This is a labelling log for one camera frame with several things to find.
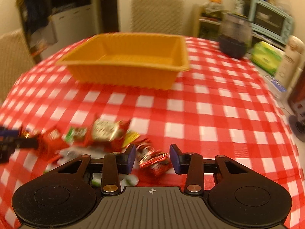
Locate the silver green snack pouch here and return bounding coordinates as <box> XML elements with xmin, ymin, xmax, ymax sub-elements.
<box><xmin>91</xmin><ymin>173</ymin><xmax>139</xmax><ymax>189</ymax></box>

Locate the red foil snack packet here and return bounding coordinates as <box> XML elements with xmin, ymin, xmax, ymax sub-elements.
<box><xmin>134</xmin><ymin>139</ymin><xmax>172</xmax><ymax>177</ymax></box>

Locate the red square snack packet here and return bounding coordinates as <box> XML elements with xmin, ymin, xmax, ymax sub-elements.
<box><xmin>37</xmin><ymin>126</ymin><xmax>69</xmax><ymax>159</ymax></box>

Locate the yellow candy wrapper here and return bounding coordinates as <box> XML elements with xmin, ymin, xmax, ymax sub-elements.
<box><xmin>121</xmin><ymin>129</ymin><xmax>141</xmax><ymax>148</ymax></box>

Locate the red gold triangular snack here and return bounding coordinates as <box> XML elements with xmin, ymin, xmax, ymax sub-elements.
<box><xmin>85</xmin><ymin>118</ymin><xmax>131</xmax><ymax>152</ymax></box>

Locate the clear grey snack packet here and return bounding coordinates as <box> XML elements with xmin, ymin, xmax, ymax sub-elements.
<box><xmin>44</xmin><ymin>146</ymin><xmax>105</xmax><ymax>173</ymax></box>

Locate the green candy wrapper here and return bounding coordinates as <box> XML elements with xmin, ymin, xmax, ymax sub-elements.
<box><xmin>65</xmin><ymin>127</ymin><xmax>87</xmax><ymax>144</ymax></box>

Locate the red white checkered tablecloth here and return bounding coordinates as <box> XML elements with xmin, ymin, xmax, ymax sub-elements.
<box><xmin>1</xmin><ymin>37</ymin><xmax>304</xmax><ymax>228</ymax></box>

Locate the beige quilted side chair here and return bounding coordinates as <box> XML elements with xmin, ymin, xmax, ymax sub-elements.
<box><xmin>0</xmin><ymin>29</ymin><xmax>35</xmax><ymax>103</ymax></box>

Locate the orange plastic tray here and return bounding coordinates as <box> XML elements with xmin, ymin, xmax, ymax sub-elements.
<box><xmin>56</xmin><ymin>33</ymin><xmax>190</xmax><ymax>90</ymax></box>

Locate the grey phone stand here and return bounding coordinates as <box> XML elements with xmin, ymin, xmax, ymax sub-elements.
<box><xmin>288</xmin><ymin>115</ymin><xmax>305</xmax><ymax>142</ymax></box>

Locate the blue white small box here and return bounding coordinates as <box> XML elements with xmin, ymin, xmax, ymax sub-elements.
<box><xmin>264</xmin><ymin>74</ymin><xmax>287</xmax><ymax>100</ymax></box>

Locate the brown metal thermos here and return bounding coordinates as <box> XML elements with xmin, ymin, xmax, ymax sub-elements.
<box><xmin>287</xmin><ymin>69</ymin><xmax>305</xmax><ymax>115</ymax></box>

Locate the green tissue pack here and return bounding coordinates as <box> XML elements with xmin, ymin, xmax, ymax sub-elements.
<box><xmin>250</xmin><ymin>41</ymin><xmax>284</xmax><ymax>76</ymax></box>

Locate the white miffy bottle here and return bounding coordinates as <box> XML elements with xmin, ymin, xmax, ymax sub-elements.
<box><xmin>274</xmin><ymin>36</ymin><xmax>304</xmax><ymax>89</ymax></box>

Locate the dark glass jar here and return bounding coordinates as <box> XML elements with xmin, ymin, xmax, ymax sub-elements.
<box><xmin>218</xmin><ymin>13</ymin><xmax>252</xmax><ymax>59</ymax></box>

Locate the wooden side shelf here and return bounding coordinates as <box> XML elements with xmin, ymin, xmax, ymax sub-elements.
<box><xmin>191</xmin><ymin>4</ymin><xmax>221</xmax><ymax>41</ymax></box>

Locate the white storage cabinet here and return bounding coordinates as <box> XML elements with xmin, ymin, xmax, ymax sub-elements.
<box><xmin>17</xmin><ymin>0</ymin><xmax>98</xmax><ymax>60</ymax></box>

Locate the dark wooden door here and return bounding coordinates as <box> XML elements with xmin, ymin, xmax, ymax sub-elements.
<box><xmin>101</xmin><ymin>0</ymin><xmax>119</xmax><ymax>33</ymax></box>

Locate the orange lid snack jar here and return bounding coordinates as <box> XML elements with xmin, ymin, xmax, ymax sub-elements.
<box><xmin>204</xmin><ymin>0</ymin><xmax>224</xmax><ymax>14</ymax></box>

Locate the light blue toaster oven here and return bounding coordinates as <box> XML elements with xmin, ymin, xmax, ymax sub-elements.
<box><xmin>248</xmin><ymin>0</ymin><xmax>294</xmax><ymax>44</ymax></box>

